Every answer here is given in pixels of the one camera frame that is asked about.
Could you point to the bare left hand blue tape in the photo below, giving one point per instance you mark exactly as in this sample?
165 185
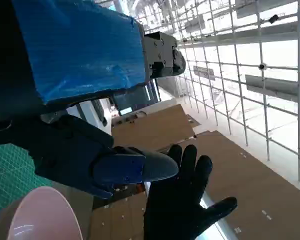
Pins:
85 50

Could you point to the green cutting mat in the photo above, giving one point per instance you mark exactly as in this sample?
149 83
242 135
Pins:
7 175

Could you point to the black gloved right hand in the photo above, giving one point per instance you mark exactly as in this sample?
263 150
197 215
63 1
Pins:
175 207

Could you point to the brown cardboard sheet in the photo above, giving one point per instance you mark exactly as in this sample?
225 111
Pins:
155 127
252 180

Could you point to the dark computer monitor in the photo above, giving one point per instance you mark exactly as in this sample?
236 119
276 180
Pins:
132 97

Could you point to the pink bowl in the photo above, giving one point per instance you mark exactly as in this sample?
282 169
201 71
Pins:
45 217

